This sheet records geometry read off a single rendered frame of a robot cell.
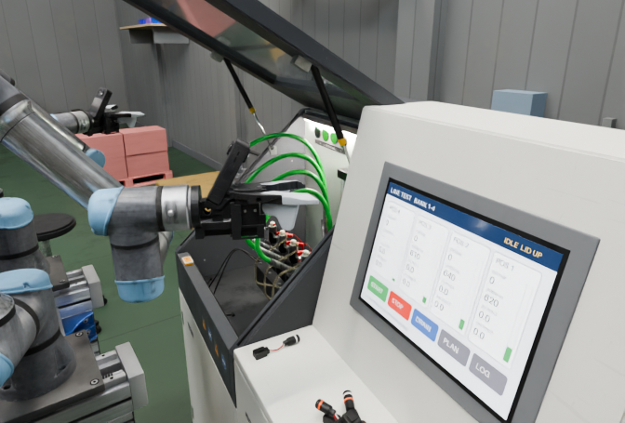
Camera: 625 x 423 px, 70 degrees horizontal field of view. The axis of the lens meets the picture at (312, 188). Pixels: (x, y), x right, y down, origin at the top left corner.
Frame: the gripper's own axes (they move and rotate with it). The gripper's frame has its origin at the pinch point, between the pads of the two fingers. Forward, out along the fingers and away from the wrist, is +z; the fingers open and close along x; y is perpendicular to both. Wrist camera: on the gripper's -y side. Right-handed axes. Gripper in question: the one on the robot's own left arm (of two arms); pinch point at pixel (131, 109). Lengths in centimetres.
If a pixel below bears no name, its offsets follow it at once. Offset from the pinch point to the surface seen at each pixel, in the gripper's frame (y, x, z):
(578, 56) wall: -38, 144, 147
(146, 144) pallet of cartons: 133, -284, 255
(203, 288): 43, 60, -24
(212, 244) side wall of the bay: 44, 41, 2
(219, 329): 40, 78, -38
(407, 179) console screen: -13, 119, -30
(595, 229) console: -20, 150, -50
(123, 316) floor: 156, -65, 42
